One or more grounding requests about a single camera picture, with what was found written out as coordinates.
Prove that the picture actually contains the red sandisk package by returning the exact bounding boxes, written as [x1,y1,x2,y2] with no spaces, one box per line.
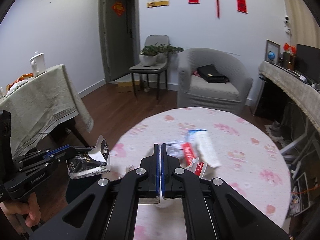
[182,142,197,166]

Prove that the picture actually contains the white red small box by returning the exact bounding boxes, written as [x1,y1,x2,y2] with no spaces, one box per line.
[185,157,207,178]

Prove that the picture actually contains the white printed cardboard box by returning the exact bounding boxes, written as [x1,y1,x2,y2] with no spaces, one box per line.
[187,129,221,168]

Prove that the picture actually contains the black snack bag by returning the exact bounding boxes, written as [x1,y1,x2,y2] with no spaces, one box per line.
[67,135,111,180]

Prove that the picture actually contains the small paper ball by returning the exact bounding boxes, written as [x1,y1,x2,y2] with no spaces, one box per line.
[166,142,184,160]

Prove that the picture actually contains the person's left hand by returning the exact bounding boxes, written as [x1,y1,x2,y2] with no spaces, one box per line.
[1,192,41,233]

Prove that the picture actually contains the grey armchair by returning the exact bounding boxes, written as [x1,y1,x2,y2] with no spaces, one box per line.
[177,48,253,115]

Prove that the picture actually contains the beige patterned tablecloth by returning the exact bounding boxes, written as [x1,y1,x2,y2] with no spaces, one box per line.
[1,64,94,158]

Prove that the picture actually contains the grey dining chair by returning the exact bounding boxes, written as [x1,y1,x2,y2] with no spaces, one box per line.
[129,35,170,100]

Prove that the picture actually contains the pink cartoon round tablecloth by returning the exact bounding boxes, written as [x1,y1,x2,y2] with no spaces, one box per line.
[106,107,291,226]

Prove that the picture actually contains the black handbag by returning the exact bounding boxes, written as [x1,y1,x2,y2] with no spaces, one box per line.
[197,64,229,83]

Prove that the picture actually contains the potted green plant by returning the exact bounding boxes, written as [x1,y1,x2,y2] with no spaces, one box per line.
[139,43,184,67]

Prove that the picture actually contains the white electric kettle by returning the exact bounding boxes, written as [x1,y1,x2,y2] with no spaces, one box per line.
[29,51,46,77]

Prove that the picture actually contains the grey cat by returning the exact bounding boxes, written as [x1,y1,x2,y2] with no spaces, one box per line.
[271,121,283,137]

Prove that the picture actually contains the small blue globe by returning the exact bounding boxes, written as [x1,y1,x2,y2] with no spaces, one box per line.
[267,51,276,62]

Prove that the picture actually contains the framed picture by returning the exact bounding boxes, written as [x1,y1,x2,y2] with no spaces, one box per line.
[265,40,280,64]

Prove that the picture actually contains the red fu door sticker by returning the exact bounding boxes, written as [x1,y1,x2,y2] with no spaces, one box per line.
[112,1,126,16]

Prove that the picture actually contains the beige fringed desk cloth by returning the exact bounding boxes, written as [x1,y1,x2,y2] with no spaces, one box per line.
[259,61,320,132]

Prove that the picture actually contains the dark green door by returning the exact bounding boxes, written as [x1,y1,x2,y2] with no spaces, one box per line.
[98,0,139,83]

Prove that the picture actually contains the right red hanging scroll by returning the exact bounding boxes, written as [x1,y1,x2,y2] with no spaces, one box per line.
[236,0,248,14]

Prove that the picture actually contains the black computer monitor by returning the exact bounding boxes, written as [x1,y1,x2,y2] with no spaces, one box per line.
[294,44,320,82]

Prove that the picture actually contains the white security camera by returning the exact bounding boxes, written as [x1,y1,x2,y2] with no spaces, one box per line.
[284,15,291,28]

